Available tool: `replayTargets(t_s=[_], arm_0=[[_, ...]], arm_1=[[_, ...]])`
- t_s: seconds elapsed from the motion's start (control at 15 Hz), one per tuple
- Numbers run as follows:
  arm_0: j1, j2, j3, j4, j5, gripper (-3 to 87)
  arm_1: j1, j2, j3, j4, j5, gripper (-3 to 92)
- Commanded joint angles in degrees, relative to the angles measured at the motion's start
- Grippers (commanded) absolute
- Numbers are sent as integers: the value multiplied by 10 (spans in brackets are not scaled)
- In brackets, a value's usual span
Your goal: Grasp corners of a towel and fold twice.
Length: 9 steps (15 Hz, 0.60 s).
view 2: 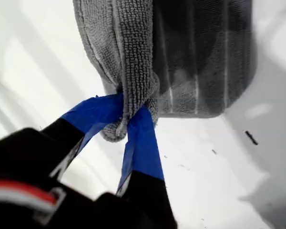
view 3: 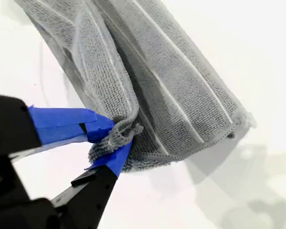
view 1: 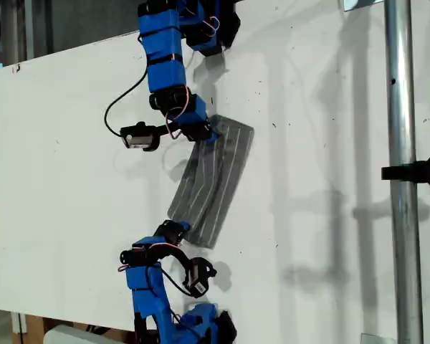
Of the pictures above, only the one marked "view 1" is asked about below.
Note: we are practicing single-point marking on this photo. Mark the grey striped towel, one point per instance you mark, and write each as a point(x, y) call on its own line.
point(215, 186)

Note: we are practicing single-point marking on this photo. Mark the wooden table support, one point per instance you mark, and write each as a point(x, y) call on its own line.
point(34, 329)

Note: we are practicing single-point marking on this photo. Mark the black camera stalk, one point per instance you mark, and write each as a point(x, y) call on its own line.
point(175, 253)
point(168, 129)

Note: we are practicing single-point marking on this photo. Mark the white table bracket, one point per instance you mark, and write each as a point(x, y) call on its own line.
point(18, 322)

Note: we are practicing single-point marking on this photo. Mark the steel post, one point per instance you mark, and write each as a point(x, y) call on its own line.
point(401, 107)

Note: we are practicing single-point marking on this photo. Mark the small metal table bracket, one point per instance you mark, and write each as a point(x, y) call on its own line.
point(16, 68)

